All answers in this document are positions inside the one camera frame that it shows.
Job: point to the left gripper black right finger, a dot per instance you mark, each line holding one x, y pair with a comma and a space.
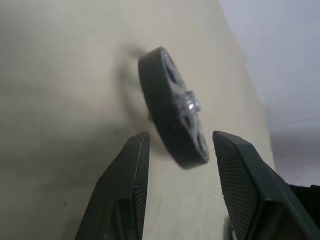
250, 190

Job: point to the black rimmed silver spoked rotor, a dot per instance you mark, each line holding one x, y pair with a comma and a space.
155, 100

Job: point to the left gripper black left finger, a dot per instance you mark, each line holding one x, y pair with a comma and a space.
120, 190

